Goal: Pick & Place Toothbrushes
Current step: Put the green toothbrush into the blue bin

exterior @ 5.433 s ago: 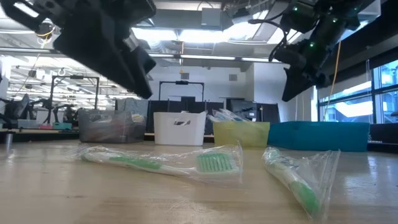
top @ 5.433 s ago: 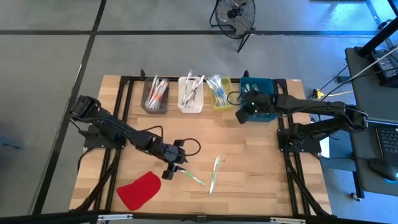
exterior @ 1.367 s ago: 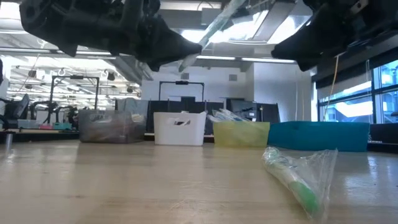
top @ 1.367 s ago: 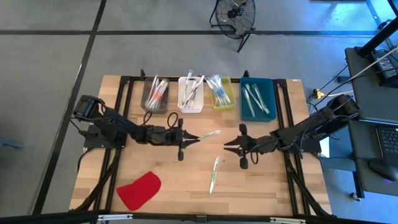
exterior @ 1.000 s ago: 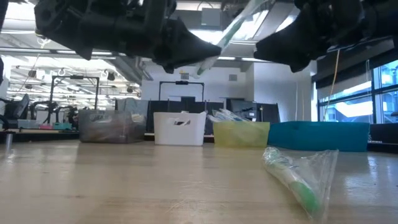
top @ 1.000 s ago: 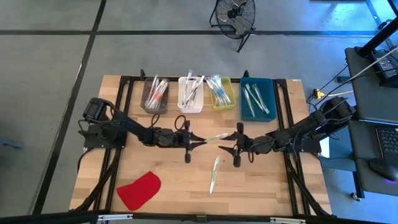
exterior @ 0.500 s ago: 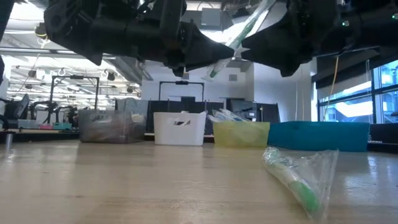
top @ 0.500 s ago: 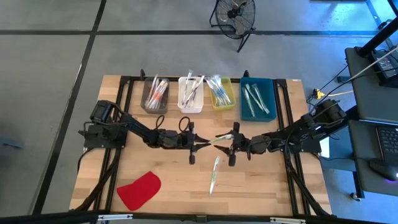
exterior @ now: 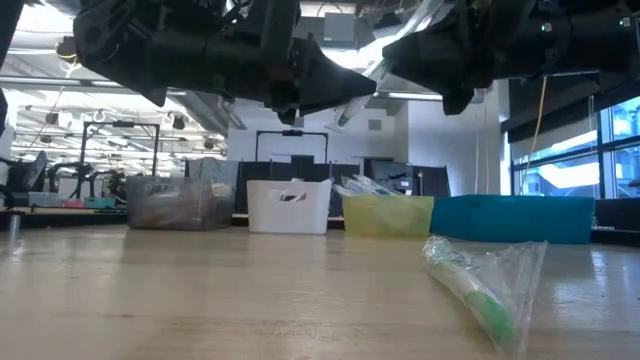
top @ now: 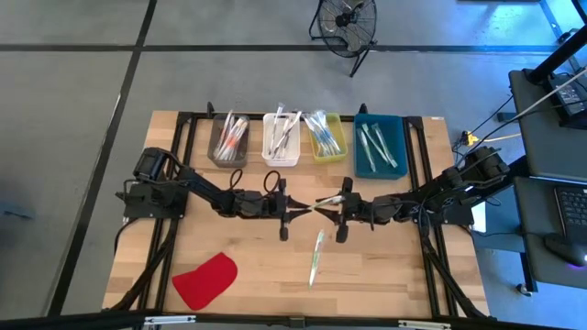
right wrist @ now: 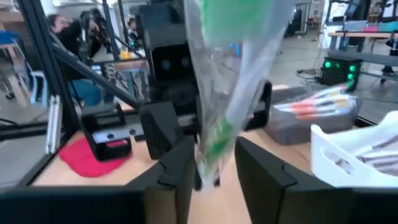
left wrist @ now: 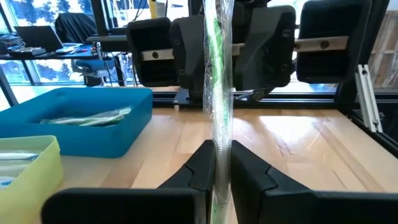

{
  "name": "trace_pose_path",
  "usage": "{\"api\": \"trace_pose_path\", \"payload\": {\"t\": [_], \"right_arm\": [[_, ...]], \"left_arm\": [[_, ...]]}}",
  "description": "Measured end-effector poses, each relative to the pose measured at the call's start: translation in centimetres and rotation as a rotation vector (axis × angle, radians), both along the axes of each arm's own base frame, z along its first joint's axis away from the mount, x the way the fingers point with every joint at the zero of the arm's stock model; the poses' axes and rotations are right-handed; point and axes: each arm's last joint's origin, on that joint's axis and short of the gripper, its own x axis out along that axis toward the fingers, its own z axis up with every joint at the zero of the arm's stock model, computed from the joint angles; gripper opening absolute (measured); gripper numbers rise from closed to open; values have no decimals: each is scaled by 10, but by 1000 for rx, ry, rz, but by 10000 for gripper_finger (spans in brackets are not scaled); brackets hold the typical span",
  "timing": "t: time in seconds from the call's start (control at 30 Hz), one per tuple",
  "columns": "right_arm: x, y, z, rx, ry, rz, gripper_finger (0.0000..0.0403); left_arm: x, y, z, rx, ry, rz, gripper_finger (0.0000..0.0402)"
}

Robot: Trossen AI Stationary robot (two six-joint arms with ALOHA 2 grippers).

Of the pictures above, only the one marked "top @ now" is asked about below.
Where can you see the black metal pole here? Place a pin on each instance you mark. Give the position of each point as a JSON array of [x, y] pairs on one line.
[[557, 55]]

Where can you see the grey translucent plastic bin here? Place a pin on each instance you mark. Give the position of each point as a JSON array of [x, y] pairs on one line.
[[213, 153]]

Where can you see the small white box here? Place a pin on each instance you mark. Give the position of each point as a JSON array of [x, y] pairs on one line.
[[480, 220]]

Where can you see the black rig crossbar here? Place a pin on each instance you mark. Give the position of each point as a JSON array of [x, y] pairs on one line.
[[293, 321]]

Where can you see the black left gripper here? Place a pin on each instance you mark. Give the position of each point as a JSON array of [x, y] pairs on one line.
[[252, 204]]

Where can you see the silver metal bracket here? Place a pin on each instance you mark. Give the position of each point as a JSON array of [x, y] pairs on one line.
[[424, 324], [169, 320]]

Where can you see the orange white toothbrush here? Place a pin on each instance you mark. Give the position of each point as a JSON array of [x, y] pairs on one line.
[[224, 130], [231, 141], [226, 139], [237, 142], [229, 146], [233, 130], [238, 133]]

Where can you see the blue plastic bin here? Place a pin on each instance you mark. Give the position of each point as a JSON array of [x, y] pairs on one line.
[[367, 173]]

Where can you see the black floor fan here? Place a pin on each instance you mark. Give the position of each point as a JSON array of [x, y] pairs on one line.
[[347, 20]]

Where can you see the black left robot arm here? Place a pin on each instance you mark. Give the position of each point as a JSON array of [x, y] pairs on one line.
[[202, 188]]

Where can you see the yellow plastic bin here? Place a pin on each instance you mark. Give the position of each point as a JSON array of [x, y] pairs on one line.
[[343, 137]]

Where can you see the red cloth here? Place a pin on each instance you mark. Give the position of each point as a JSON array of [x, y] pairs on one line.
[[206, 280]]

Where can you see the white plastic bin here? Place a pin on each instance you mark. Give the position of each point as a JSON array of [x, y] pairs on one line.
[[268, 158]]

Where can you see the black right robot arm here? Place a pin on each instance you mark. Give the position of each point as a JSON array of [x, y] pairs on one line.
[[451, 183]]

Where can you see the black power adapter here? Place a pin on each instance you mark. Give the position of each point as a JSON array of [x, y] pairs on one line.
[[568, 96]]

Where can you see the purple white toothbrush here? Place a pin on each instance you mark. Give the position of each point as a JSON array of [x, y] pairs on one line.
[[279, 137], [284, 146], [285, 137], [289, 133], [276, 128]]

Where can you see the black computer mouse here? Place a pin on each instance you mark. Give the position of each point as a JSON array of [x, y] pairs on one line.
[[566, 249]]

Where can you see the grey side desk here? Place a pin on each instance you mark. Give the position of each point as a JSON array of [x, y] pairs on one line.
[[536, 114], [536, 256]]

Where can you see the desk caster wheel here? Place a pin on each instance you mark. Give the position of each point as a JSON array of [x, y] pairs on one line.
[[523, 289]]

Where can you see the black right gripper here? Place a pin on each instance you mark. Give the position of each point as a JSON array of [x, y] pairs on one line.
[[362, 208]]

